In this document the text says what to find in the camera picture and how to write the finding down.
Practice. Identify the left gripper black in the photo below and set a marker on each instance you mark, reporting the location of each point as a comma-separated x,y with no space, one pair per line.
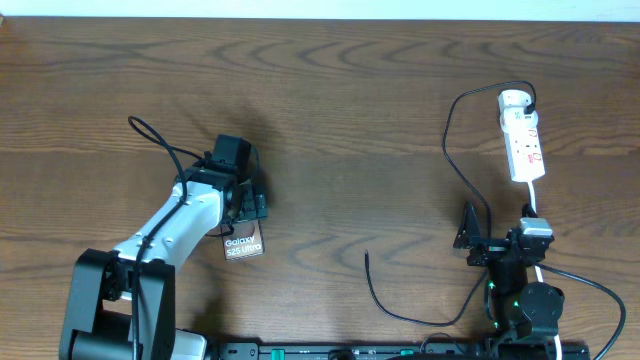
252,203

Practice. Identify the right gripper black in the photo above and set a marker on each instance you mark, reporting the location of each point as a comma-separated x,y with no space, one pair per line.
489,250

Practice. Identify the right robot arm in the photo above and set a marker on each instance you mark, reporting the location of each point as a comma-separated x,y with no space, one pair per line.
526,312

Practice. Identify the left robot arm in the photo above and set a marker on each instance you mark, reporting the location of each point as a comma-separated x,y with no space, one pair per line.
122,302

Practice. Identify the white charger plug adapter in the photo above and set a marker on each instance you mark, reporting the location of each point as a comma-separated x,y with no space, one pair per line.
514,98

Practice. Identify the white power strip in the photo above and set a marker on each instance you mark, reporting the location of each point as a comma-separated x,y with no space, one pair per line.
524,152

